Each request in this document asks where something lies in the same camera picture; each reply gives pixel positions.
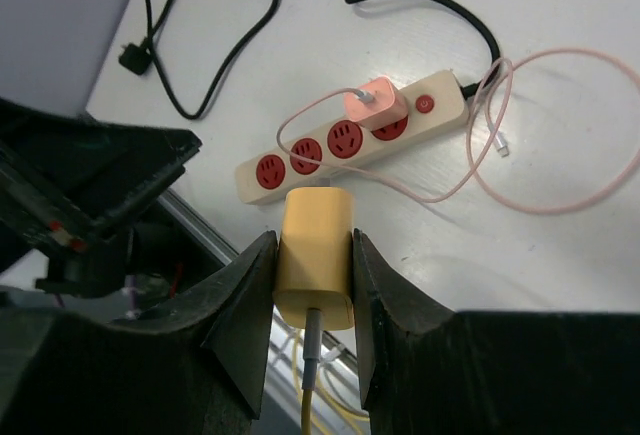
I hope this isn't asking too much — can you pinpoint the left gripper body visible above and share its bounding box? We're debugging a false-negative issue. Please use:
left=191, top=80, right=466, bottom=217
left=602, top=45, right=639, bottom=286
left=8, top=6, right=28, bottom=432
left=1, top=204, right=222, bottom=303

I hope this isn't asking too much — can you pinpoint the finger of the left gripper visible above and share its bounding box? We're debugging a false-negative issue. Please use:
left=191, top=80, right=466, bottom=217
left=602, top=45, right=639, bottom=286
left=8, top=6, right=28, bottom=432
left=1, top=100, right=202, bottom=255

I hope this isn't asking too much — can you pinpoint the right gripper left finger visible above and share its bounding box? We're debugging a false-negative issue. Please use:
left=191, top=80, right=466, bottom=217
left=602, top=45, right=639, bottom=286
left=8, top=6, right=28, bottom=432
left=1, top=231, right=277, bottom=434

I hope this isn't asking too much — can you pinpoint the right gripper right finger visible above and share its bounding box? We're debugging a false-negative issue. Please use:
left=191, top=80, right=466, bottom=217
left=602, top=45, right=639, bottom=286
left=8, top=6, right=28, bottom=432
left=352, top=231, right=639, bottom=434

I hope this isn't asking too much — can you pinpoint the yellow charger plug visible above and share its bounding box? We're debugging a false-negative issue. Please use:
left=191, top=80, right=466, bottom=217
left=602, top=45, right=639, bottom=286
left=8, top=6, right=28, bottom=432
left=273, top=187, right=354, bottom=331

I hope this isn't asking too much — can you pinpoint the pink charger plug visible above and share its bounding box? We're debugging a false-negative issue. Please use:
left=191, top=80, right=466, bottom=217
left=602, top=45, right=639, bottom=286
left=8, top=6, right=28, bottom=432
left=343, top=77, right=409, bottom=132

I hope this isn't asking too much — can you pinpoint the beige red power strip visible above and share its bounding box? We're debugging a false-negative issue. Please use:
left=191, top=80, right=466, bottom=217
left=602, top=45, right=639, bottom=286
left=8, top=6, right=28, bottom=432
left=235, top=70, right=469, bottom=205

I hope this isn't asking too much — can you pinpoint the black power strip cord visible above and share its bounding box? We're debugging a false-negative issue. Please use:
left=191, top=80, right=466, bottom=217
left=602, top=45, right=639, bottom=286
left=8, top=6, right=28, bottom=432
left=117, top=0, right=502, bottom=121

